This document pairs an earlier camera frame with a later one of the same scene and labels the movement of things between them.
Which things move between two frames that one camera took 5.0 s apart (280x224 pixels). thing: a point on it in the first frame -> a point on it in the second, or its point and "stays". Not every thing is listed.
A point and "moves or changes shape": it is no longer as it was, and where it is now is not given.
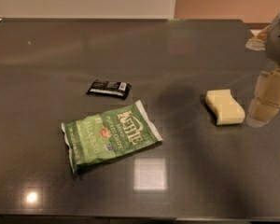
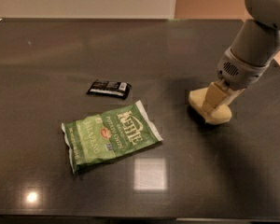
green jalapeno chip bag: [108, 134] stays
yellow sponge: [225, 107] moves or changes shape
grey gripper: [279, 42] -> [239, 73]
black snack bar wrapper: [115, 89] stays
